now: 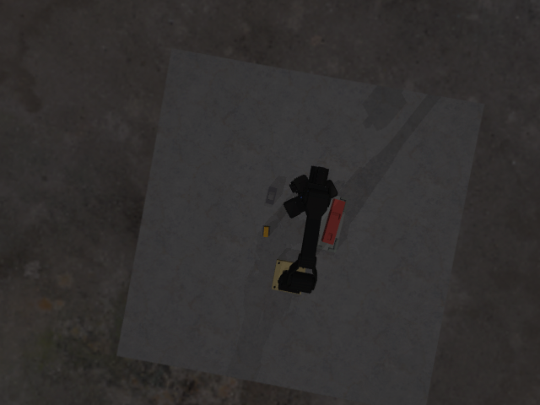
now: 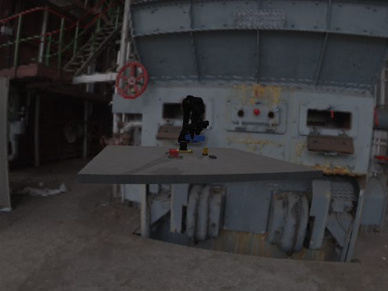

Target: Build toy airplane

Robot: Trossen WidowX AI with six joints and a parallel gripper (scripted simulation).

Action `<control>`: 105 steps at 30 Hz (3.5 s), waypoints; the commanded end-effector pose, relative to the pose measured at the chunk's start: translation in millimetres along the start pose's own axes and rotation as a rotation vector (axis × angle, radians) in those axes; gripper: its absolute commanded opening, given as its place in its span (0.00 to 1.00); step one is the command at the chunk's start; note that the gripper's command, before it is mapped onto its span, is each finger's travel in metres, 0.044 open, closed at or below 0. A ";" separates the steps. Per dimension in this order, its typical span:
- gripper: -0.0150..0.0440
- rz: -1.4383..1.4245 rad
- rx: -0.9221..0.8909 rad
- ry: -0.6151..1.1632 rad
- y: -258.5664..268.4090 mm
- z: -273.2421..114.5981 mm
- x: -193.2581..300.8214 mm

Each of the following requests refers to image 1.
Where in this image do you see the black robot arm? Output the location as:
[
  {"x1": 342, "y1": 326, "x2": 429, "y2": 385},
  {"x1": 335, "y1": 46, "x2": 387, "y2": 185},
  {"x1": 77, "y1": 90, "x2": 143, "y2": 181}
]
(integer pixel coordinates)
[{"x1": 278, "y1": 166, "x2": 331, "y2": 294}]

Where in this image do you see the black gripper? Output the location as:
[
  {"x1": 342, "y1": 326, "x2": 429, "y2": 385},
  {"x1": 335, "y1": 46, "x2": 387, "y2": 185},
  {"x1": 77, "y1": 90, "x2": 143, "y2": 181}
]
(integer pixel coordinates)
[{"x1": 283, "y1": 180, "x2": 338, "y2": 218}]

